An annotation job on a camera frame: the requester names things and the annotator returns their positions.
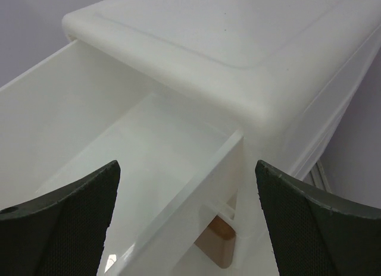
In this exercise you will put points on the brown drawer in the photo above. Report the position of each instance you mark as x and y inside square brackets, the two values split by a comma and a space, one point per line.
[217, 242]

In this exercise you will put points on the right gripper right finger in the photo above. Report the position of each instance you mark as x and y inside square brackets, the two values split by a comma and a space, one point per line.
[314, 232]

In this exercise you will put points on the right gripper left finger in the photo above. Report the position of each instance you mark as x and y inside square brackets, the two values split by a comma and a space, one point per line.
[62, 232]

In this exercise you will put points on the white shoe cabinet body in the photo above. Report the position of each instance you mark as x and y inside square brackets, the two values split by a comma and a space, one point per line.
[281, 71]

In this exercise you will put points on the right aluminium frame rail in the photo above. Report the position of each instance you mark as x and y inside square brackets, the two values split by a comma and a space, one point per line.
[317, 178]

